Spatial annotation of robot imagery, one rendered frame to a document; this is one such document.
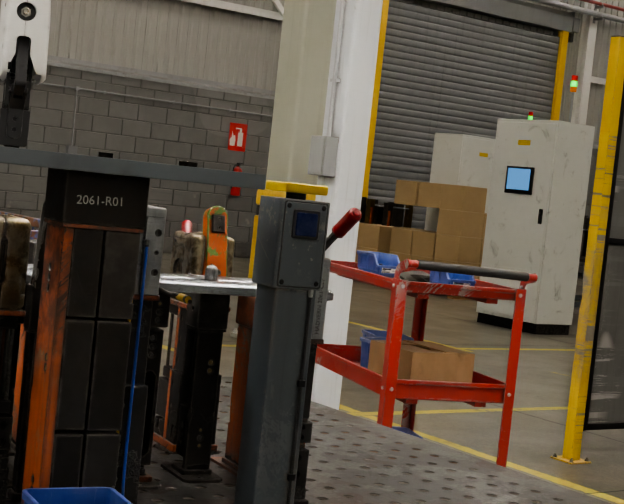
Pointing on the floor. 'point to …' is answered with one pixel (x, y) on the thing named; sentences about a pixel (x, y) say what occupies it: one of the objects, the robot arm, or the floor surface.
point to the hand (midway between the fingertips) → (13, 127)
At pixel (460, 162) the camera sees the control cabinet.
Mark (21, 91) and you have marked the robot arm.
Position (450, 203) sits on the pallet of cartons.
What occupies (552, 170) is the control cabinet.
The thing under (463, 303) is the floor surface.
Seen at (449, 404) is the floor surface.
